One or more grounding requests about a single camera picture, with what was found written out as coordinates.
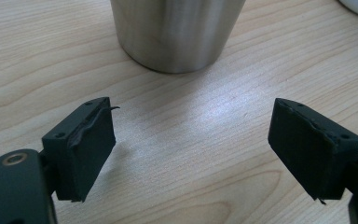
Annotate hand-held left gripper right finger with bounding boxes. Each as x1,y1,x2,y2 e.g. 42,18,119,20
267,97,358,205

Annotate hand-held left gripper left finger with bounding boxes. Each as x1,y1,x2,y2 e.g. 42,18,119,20
41,96,121,203

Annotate tall steel cup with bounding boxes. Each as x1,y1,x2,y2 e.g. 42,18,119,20
109,0,247,75

